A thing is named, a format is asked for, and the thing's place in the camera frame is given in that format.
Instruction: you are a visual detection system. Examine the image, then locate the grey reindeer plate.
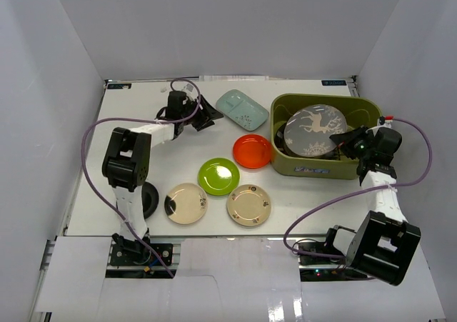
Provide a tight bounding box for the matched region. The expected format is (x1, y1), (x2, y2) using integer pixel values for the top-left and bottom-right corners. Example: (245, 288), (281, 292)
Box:
(283, 104), (348, 158)

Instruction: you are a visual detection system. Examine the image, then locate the brown striped rim plate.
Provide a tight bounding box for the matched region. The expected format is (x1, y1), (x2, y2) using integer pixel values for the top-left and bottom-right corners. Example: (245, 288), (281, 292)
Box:
(274, 123), (341, 161)

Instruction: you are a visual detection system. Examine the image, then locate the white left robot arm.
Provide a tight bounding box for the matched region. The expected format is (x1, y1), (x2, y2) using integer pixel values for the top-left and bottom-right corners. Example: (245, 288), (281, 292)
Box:
(101, 90), (224, 264)

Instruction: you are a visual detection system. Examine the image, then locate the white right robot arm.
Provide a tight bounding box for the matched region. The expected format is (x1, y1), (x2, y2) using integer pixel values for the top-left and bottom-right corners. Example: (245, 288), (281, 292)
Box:
(322, 126), (421, 286)

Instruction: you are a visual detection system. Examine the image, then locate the olive green plastic bin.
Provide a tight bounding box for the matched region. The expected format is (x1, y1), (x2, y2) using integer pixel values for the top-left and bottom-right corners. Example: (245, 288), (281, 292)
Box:
(270, 94), (381, 179)

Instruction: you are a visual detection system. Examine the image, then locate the light blue rectangular dish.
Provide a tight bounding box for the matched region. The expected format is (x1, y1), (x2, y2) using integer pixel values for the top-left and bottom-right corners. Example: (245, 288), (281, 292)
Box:
(216, 89), (269, 131)

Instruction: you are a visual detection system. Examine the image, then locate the lime green round plate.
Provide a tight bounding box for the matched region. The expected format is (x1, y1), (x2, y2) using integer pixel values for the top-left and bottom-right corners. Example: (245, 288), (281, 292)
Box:
(198, 158), (241, 196)

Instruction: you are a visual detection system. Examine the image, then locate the orange round plate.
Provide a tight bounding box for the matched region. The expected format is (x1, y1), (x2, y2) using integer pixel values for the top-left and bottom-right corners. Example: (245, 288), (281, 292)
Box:
(232, 134), (271, 169)

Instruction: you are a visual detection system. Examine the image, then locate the right blue table label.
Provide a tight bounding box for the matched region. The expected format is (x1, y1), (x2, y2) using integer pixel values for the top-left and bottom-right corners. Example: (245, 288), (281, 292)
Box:
(321, 79), (347, 86)

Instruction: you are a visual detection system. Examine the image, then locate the blue table label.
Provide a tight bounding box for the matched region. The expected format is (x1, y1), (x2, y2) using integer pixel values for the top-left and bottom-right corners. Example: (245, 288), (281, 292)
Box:
(321, 79), (347, 86)
(106, 83), (132, 90)

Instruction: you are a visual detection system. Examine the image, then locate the left blue table label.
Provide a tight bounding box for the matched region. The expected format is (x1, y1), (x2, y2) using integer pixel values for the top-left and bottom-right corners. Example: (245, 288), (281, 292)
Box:
(106, 83), (132, 90)

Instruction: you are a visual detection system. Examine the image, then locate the cream plate with black patch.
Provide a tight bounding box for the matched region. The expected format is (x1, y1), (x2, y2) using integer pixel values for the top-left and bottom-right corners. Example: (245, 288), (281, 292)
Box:
(164, 183), (208, 225)

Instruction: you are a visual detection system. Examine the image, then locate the black round plate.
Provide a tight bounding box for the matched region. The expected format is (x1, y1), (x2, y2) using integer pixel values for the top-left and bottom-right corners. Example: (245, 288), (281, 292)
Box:
(141, 182), (159, 219)

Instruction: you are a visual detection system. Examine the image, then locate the cream floral plate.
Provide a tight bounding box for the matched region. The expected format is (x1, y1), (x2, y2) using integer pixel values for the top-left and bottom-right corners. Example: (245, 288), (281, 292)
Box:
(226, 184), (272, 227)

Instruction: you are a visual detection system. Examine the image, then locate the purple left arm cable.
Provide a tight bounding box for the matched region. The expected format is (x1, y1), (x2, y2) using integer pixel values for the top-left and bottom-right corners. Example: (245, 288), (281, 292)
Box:
(81, 79), (205, 278)

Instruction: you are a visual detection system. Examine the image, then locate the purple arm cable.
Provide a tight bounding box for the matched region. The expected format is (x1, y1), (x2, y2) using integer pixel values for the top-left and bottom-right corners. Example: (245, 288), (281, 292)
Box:
(81, 79), (205, 278)
(283, 116), (433, 282)

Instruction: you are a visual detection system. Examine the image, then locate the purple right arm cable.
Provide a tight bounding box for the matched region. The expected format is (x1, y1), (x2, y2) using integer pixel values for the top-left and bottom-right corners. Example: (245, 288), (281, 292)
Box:
(283, 116), (433, 282)

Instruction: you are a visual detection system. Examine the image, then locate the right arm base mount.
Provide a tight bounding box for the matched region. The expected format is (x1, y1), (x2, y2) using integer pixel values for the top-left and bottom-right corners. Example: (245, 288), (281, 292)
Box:
(292, 241), (361, 282)

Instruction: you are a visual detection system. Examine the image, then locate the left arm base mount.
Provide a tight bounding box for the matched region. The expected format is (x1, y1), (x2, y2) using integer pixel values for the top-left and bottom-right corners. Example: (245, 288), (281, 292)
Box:
(106, 233), (174, 279)

